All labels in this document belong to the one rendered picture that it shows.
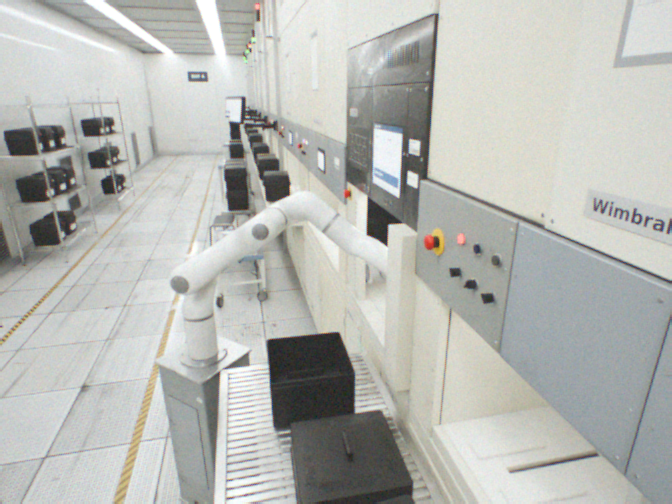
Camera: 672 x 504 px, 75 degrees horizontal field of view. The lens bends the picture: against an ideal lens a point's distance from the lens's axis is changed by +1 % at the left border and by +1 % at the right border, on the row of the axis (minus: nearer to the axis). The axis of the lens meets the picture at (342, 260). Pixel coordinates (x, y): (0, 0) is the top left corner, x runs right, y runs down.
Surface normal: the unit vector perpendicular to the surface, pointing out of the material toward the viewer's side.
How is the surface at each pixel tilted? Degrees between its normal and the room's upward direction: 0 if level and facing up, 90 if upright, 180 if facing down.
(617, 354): 90
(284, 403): 90
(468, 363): 90
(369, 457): 0
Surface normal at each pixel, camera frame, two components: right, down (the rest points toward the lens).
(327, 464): 0.00, -0.93
